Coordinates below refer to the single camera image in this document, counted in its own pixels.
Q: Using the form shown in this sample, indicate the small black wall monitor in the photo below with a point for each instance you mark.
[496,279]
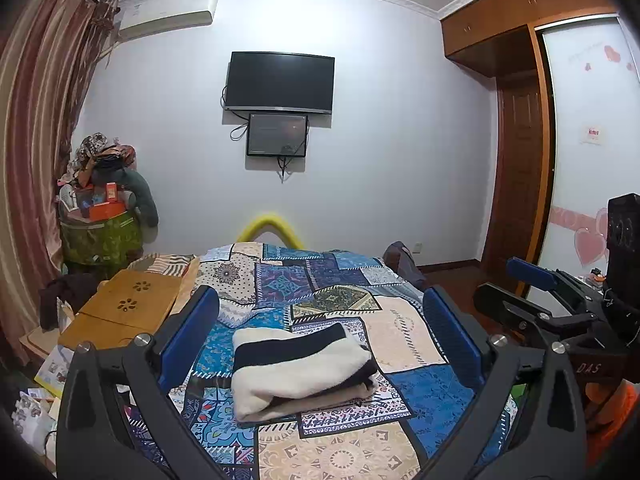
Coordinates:
[276,135]

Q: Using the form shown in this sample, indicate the dark bag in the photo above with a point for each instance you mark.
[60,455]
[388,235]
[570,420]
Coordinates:
[402,260]

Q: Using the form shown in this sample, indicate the black wall television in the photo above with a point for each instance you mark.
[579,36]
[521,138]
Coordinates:
[279,82]

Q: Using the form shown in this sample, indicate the orange box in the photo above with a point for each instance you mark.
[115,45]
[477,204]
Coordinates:
[102,209]

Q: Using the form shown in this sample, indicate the wooden overhead cabinet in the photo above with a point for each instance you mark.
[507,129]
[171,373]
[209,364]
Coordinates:
[500,25]

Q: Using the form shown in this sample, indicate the dark brown garment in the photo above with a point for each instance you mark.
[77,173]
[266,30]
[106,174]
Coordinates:
[65,295]

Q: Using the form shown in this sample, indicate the grey plush toy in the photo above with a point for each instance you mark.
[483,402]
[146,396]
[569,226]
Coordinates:
[142,195]

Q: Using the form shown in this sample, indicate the cream and black sweater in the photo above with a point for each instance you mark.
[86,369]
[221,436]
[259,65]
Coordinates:
[300,375]

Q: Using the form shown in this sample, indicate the wooden lap desk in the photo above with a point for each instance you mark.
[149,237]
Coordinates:
[115,310]

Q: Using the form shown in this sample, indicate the green patterned storage box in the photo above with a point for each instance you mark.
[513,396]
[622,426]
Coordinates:
[100,240]

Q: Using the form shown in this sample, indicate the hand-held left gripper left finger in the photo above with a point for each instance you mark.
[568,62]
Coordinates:
[192,330]

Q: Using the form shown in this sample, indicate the white air conditioner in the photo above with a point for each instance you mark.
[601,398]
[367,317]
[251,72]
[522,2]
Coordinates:
[165,15]

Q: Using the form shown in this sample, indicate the white sliding wardrobe door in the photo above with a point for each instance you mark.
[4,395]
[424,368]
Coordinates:
[580,90]

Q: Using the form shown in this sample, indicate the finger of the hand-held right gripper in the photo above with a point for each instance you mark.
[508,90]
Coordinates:
[515,305]
[530,271]

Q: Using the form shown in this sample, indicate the orange cloth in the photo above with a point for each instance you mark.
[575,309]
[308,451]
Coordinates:
[615,405]

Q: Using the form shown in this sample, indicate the pile of clothes and boxes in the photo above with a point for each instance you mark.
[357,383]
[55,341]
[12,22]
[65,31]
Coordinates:
[95,160]

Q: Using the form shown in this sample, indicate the striped woven cloth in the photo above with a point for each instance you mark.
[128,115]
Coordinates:
[160,264]

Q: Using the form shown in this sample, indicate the striped brown curtain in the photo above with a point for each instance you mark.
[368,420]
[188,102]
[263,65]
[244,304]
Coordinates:
[40,135]

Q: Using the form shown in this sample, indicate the red and white sticker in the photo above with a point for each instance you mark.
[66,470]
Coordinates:
[592,134]

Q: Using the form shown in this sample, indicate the blue patchwork bedspread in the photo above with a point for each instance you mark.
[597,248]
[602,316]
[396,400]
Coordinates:
[350,320]

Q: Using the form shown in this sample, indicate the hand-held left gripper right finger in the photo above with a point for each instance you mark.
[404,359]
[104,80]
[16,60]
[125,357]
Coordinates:
[450,335]

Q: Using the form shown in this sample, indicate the yellow foam tube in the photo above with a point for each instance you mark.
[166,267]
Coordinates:
[270,220]

